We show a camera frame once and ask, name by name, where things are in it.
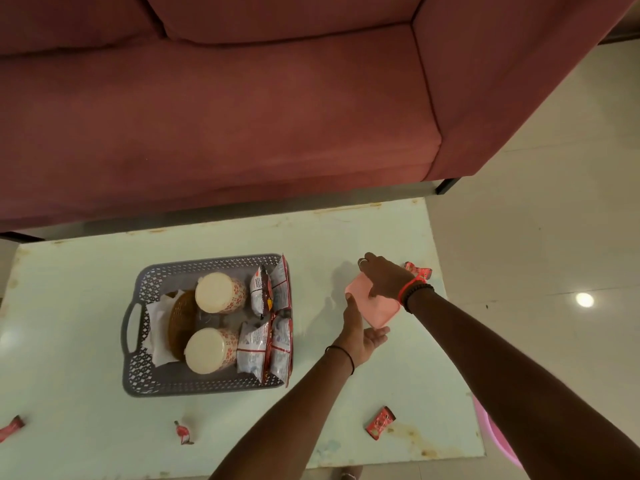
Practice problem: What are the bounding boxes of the person's left hand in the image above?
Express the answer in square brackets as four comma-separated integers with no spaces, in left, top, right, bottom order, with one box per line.
[332,293,391,368]

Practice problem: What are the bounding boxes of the person's right hand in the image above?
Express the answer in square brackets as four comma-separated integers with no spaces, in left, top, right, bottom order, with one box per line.
[357,252,416,300]

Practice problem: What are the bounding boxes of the pink square plastic lid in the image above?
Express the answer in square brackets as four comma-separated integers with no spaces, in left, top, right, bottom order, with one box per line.
[344,273,401,330]

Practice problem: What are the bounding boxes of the person's right forearm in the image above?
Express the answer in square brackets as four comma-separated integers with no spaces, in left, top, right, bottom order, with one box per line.
[407,287,640,480]

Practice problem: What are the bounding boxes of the person's left forearm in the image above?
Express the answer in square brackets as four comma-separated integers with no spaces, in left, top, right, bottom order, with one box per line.
[209,347,356,480]

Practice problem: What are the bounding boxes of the black thread wristband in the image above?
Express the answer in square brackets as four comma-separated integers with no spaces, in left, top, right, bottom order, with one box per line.
[324,345,356,376]

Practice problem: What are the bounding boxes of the white red snack packet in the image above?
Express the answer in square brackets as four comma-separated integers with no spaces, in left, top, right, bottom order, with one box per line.
[268,314,295,386]
[269,254,293,312]
[236,320,271,381]
[249,265,274,318]

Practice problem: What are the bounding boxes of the patterned paper cup white lid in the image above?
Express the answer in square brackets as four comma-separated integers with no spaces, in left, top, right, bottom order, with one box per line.
[183,327,240,375]
[194,272,248,315]

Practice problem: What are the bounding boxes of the brown woven coaster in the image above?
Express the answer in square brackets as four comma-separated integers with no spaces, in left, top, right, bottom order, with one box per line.
[167,290,199,361]

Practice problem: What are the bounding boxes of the pink plastic bucket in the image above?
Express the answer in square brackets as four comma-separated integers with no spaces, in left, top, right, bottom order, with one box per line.
[472,395,524,470]

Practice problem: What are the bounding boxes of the white paper napkins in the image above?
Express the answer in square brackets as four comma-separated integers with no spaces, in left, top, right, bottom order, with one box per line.
[143,290,186,368]

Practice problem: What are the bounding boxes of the grey plastic basket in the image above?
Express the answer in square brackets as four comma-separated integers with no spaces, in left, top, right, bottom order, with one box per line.
[120,253,295,398]

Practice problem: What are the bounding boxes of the maroon fabric sofa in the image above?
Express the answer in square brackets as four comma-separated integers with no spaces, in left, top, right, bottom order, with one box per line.
[0,0,640,233]

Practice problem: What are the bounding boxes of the red thread bracelet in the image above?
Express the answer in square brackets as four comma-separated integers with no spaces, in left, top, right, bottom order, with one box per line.
[397,275,426,305]

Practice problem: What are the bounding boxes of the black bead bracelet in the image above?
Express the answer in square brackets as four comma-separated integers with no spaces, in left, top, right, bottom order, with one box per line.
[402,283,435,315]

